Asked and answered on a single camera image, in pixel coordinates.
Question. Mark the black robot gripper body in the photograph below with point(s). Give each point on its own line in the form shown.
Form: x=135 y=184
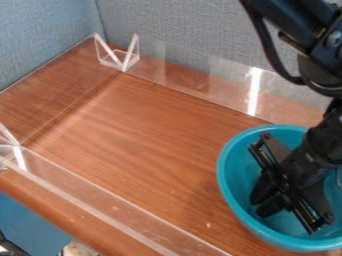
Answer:
x=299 y=170

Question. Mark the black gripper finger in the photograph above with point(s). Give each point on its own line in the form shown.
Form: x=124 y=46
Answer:
x=273 y=205
x=265 y=189

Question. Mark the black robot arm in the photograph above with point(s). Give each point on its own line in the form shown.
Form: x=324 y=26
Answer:
x=301 y=36

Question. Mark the blue plastic bowl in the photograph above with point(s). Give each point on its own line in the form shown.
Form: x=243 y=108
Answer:
x=237 y=174

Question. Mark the clear acrylic back barrier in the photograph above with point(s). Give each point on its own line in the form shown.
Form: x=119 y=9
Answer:
x=245 y=88

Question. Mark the clear acrylic barrier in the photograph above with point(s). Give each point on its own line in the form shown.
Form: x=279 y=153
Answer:
x=118 y=213
x=245 y=88

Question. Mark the clear acrylic front barrier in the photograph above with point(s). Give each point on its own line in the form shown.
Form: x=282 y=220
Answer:
x=118 y=213

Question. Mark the clear acrylic corner bracket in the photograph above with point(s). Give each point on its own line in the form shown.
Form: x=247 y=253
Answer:
x=118 y=59

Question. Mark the clear acrylic left bracket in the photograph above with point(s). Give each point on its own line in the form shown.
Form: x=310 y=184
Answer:
x=11 y=150

